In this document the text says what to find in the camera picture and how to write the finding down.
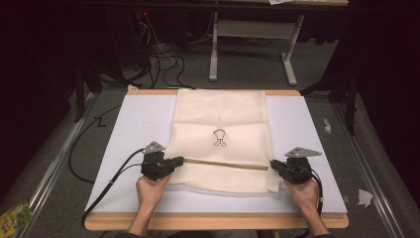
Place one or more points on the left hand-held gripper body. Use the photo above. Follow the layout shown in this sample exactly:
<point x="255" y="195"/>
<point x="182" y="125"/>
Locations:
<point x="155" y="165"/>

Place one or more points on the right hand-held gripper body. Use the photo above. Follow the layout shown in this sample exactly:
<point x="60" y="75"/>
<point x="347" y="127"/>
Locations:
<point x="297" y="170"/>

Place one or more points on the cream mesh laundry bag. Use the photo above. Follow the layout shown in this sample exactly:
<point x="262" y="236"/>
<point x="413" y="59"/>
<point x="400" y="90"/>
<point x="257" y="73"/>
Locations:
<point x="221" y="112"/>

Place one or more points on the person's right hand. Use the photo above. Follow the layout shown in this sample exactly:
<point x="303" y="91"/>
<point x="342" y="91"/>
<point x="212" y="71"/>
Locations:
<point x="305" y="196"/>

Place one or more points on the person's left hand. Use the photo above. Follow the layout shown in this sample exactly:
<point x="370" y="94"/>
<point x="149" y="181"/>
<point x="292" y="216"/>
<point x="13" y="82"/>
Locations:
<point x="150" y="193"/>

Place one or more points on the white table mat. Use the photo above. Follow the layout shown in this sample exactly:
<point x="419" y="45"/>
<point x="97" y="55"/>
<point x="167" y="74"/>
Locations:
<point x="142" y="125"/>

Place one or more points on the clear plastic scrap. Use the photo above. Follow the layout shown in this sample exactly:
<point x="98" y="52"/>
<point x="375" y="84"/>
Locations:
<point x="327" y="125"/>

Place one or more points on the wooden table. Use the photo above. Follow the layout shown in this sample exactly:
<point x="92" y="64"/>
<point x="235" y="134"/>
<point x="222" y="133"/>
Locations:
<point x="214" y="221"/>

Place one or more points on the white paper scrap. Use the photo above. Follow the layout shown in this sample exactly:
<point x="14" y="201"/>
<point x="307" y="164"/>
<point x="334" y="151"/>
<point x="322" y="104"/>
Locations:
<point x="365" y="197"/>

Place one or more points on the black metal stand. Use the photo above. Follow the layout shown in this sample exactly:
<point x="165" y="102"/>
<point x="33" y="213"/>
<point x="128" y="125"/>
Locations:
<point x="350" y="99"/>
<point x="79" y="95"/>

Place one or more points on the green printed packet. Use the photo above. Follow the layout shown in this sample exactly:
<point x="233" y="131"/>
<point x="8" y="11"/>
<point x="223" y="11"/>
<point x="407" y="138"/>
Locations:
<point x="15" y="218"/>

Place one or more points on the white paper sheet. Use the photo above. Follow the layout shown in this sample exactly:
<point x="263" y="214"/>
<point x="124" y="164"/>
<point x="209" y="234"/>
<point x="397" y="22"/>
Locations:
<point x="279" y="1"/>

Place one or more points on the metal floor rail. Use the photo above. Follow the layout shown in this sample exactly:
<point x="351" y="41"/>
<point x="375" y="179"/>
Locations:
<point x="54" y="165"/>
<point x="366" y="165"/>

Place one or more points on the white metal desk frame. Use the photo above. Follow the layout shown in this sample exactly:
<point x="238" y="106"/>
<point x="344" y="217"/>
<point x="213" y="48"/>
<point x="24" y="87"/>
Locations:
<point x="254" y="29"/>

